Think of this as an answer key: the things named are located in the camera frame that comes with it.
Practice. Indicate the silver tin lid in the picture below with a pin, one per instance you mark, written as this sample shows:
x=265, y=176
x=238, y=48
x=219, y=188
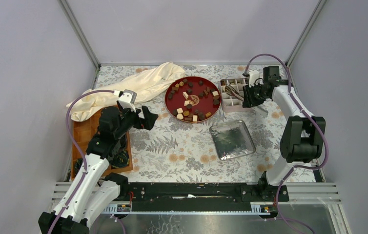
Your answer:
x=232, y=139

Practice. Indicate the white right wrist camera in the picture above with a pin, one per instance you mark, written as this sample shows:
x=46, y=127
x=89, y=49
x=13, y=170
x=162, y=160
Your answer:
x=254, y=77

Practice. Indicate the silver metal tongs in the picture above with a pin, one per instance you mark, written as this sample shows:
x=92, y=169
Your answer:
x=231, y=91

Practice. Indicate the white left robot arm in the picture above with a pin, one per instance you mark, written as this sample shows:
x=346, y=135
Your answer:
x=80, y=206

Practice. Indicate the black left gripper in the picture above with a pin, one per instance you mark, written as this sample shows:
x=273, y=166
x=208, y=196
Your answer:
x=147, y=123

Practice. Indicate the cream cloth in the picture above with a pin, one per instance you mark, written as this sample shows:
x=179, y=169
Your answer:
x=146, y=84

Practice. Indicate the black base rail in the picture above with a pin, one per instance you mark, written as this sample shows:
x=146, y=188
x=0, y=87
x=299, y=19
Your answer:
x=199, y=197

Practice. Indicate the black paper cup liners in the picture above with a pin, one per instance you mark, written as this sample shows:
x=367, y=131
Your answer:
x=120, y=163

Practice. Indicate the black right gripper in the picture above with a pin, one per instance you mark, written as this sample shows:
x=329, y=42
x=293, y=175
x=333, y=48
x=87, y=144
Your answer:
x=249, y=102

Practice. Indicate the red round tray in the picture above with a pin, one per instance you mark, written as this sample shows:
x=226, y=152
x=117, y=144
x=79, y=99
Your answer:
x=193, y=99

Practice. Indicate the pink tin with white dividers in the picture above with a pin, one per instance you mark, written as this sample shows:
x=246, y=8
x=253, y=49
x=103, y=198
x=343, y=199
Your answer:
x=231, y=103

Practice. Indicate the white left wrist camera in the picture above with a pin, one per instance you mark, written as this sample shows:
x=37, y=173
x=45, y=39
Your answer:
x=126, y=99

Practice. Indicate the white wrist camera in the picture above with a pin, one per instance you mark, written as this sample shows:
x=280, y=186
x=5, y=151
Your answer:
x=126, y=99
x=254, y=77

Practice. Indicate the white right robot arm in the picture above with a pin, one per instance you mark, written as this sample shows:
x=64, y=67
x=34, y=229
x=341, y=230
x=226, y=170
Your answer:
x=303, y=138

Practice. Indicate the wooden compartment tray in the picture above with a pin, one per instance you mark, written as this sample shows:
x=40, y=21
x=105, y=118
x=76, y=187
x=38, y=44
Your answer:
x=83, y=133

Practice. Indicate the floral table mat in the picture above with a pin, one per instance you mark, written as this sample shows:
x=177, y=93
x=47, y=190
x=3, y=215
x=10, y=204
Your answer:
x=176, y=151

